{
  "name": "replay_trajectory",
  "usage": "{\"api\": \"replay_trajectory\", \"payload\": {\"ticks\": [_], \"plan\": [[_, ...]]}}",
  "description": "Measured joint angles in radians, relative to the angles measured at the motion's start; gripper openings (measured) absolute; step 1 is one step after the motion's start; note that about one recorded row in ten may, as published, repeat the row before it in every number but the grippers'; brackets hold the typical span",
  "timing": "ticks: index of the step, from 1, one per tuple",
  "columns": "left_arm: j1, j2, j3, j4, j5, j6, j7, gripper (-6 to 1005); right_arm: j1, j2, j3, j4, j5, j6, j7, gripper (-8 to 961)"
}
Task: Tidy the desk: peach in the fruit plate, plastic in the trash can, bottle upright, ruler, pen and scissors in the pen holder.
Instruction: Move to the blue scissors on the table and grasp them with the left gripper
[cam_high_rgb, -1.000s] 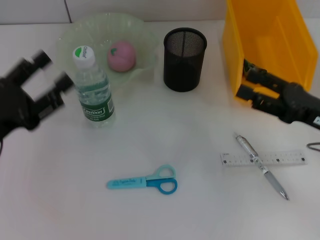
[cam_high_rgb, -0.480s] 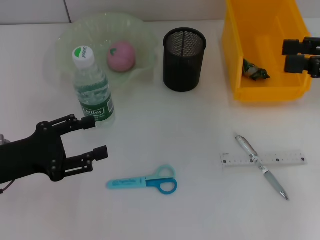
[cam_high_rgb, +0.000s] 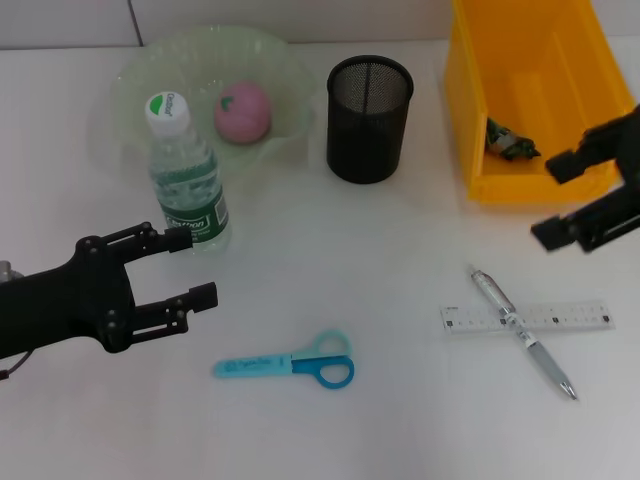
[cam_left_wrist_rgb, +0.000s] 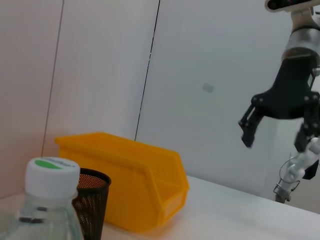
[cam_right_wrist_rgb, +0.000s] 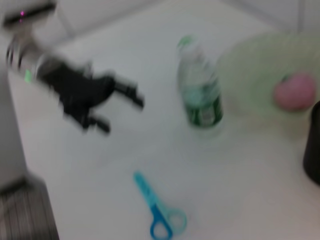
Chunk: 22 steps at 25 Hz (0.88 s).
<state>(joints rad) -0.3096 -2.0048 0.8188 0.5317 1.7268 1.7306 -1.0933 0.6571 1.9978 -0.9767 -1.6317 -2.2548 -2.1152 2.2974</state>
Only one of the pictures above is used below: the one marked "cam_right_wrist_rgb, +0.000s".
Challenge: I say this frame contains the dark ribbed floor object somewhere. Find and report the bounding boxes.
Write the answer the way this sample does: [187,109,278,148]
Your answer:
[0,176,61,240]

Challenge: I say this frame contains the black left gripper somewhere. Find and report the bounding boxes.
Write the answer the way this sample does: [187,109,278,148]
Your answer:
[42,59,146,136]

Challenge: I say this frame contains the pink toy peach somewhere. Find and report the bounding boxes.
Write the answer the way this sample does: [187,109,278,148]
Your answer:
[273,72,318,111]

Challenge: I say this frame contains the blue safety scissors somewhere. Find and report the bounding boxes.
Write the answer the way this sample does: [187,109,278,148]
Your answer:
[133,171,188,240]

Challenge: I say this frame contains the black device with pink light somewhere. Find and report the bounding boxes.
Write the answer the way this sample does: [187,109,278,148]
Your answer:
[2,1,56,26]

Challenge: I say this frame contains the clear green-label water bottle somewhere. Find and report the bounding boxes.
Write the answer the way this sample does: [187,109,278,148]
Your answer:
[176,34,225,138]

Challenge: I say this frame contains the pale green ruffled fruit bowl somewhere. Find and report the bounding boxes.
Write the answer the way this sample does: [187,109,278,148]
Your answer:
[219,32,320,118]

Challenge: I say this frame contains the black mesh pen holder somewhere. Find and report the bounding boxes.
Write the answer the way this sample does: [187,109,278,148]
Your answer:
[302,99,320,187]

